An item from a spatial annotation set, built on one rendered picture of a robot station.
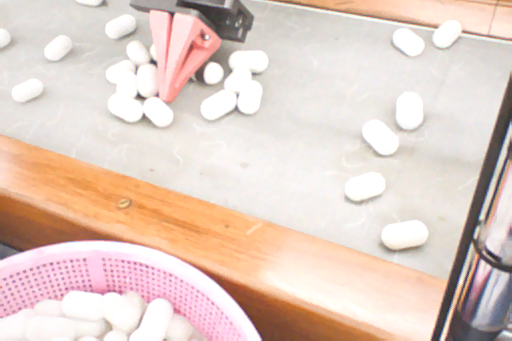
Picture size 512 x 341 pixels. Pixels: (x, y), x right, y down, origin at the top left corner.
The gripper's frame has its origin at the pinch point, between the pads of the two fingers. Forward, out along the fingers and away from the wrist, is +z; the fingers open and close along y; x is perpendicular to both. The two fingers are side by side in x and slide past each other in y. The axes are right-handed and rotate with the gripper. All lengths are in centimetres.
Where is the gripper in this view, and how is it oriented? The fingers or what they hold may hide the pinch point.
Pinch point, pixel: (168, 92)
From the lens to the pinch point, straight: 55.3
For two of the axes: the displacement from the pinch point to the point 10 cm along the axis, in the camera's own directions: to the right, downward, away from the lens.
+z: -2.7, 9.6, -0.5
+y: 8.9, 2.3, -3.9
